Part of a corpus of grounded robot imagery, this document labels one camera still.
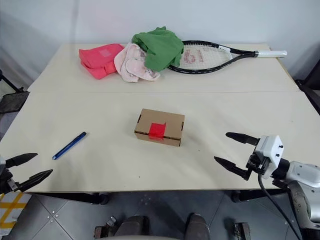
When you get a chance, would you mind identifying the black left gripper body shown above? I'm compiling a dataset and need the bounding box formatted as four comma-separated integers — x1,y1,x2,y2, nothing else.
0,167,21,195

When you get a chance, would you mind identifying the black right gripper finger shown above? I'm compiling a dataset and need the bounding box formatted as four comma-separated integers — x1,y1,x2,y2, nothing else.
213,156,251,181
225,132,261,147

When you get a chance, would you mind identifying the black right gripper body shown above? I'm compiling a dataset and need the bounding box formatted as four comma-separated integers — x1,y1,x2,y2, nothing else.
246,149,270,175

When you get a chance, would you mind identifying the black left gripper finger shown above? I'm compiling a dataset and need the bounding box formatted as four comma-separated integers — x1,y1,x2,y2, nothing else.
4,152,39,169
18,168,54,193

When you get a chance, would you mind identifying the blue pen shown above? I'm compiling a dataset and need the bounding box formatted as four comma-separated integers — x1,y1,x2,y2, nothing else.
51,131,87,161

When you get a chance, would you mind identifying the brown cardboard box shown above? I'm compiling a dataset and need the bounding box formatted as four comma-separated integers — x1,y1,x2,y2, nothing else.
134,108,186,147

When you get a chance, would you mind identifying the black table leg with caster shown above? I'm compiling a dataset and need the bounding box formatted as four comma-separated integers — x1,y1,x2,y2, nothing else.
231,188,283,203
32,191,110,206

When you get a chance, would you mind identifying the dark rounded shape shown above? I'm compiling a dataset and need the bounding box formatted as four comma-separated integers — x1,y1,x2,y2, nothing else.
113,215,151,240
186,212,210,240

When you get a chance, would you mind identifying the red tape strip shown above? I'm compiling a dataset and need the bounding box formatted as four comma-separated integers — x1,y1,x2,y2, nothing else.
148,122,166,140

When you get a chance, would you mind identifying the black white tennis racket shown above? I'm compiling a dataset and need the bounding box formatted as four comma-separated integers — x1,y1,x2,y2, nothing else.
167,40,288,75

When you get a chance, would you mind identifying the green crumpled cloth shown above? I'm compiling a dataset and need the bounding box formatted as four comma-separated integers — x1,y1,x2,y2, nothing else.
131,26,185,72

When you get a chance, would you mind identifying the red folded fabric bag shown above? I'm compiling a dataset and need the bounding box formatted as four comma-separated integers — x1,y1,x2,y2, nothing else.
78,43,126,80

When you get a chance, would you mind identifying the light pink towel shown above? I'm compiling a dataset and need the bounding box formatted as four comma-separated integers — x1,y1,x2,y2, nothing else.
113,42,161,83

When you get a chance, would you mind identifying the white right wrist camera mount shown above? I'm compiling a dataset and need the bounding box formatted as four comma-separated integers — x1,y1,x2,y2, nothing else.
254,135,285,180

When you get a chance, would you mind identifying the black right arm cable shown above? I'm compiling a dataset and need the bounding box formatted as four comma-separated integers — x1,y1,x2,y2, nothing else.
257,172,304,240

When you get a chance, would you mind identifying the metal bracket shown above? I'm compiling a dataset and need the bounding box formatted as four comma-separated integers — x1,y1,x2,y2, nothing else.
94,216,117,240
233,221,251,240

